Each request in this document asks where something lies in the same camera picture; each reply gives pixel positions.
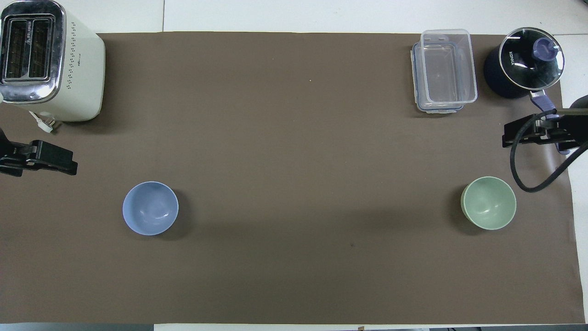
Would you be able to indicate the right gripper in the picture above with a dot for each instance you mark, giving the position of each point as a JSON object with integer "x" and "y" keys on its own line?
{"x": 576, "y": 128}

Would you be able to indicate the glass lid with purple knob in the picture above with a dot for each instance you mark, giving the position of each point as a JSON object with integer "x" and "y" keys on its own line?
{"x": 523, "y": 64}

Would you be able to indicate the blue bowl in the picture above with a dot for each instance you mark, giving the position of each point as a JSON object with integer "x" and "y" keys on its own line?
{"x": 150, "y": 209}

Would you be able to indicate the clear container with blue rim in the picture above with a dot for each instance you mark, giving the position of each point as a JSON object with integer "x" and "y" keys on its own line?
{"x": 417, "y": 92}

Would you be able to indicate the clear plastic container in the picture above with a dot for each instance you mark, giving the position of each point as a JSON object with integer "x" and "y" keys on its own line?
{"x": 448, "y": 69}

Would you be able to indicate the green bowl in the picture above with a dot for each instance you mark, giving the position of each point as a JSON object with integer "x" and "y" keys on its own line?
{"x": 489, "y": 203}

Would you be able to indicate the cream toaster with chrome top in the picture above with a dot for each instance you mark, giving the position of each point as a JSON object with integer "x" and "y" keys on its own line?
{"x": 78, "y": 73}

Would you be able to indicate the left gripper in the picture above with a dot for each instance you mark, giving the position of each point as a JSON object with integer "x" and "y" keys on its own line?
{"x": 11, "y": 163}

